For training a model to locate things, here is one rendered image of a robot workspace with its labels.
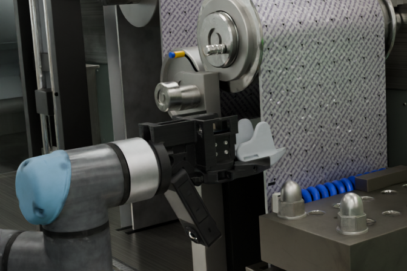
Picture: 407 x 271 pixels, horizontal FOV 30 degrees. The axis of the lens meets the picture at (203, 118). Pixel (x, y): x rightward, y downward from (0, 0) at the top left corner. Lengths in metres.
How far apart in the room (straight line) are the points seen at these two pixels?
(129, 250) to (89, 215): 0.44
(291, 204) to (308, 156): 0.13
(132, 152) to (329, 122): 0.33
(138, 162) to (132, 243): 0.46
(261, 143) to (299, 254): 0.15
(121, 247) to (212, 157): 0.42
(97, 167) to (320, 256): 0.28
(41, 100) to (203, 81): 0.35
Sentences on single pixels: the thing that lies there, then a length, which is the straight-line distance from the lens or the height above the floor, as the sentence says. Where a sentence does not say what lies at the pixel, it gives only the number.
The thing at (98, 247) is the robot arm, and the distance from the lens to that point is 0.86.
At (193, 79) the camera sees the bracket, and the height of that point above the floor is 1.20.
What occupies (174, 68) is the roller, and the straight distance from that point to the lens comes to 1.16.
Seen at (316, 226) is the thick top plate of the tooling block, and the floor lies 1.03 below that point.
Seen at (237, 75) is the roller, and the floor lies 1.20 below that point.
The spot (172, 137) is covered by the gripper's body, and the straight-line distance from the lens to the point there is 0.91.
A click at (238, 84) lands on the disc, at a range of 1.03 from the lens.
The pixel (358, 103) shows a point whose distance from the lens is 1.12.
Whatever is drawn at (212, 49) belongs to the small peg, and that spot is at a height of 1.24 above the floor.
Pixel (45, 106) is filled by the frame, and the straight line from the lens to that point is 1.28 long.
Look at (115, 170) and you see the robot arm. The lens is 0.85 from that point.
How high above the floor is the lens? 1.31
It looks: 9 degrees down
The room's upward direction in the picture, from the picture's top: 4 degrees counter-clockwise
